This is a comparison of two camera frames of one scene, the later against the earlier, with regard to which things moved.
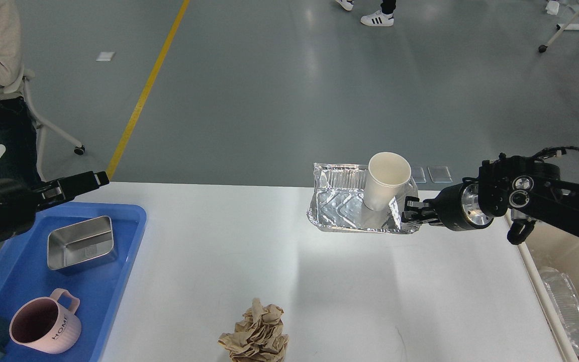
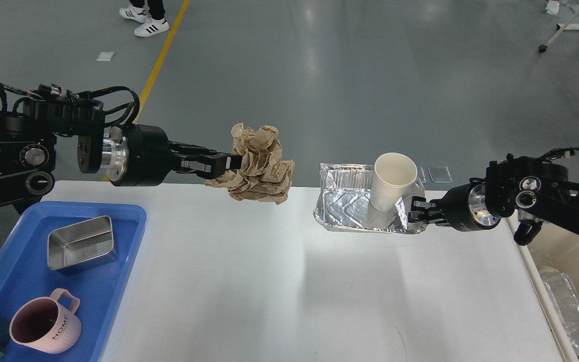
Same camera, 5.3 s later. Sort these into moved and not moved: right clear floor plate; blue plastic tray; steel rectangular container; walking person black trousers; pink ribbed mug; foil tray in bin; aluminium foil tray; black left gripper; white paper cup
Moved: aluminium foil tray; white paper cup; black left gripper; walking person black trousers
Not moved: blue plastic tray; pink ribbed mug; foil tray in bin; right clear floor plate; steel rectangular container
